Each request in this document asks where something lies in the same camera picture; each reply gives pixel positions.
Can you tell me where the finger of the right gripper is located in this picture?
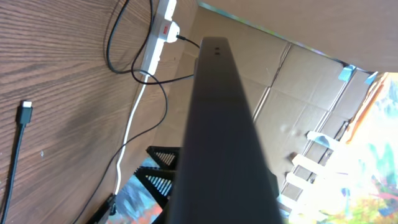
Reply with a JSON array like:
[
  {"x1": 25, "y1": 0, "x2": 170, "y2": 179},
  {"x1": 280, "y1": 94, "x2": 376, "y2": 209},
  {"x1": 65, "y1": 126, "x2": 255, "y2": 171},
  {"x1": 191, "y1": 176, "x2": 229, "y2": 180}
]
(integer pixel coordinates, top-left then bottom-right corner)
[
  {"x1": 146, "y1": 146, "x2": 180, "y2": 170},
  {"x1": 134, "y1": 166, "x2": 176, "y2": 208}
]

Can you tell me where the blue Galaxy smartphone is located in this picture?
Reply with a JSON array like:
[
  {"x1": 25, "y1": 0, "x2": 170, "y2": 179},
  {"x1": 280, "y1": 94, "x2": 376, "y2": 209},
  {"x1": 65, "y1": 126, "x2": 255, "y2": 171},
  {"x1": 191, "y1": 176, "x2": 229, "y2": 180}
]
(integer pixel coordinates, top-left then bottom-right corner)
[{"x1": 167, "y1": 37, "x2": 282, "y2": 223}]

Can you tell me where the white charger plug adapter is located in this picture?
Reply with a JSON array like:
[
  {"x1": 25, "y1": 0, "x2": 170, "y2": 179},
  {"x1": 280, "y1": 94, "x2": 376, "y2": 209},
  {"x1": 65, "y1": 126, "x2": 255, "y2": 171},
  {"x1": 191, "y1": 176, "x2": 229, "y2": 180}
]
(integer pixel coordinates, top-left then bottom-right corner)
[{"x1": 158, "y1": 20, "x2": 180, "y2": 43}]

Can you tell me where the white power strip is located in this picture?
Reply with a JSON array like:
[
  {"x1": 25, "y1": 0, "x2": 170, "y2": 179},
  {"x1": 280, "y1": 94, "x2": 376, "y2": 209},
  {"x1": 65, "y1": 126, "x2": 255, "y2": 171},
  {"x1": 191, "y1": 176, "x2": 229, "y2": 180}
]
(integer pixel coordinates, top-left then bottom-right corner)
[{"x1": 141, "y1": 0, "x2": 177, "y2": 75}]

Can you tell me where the brown cardboard backdrop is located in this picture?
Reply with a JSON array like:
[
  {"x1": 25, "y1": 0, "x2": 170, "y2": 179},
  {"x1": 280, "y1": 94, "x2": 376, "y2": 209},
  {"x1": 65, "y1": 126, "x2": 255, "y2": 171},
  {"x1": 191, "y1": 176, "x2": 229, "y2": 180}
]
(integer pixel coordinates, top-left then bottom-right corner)
[{"x1": 154, "y1": 1, "x2": 397, "y2": 197}]

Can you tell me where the white power strip cord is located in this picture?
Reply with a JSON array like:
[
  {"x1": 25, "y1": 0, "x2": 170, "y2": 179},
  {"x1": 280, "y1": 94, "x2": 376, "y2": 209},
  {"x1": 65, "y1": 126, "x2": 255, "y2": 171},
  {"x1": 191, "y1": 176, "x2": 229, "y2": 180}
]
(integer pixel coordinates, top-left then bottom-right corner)
[{"x1": 113, "y1": 74, "x2": 150, "y2": 196}]

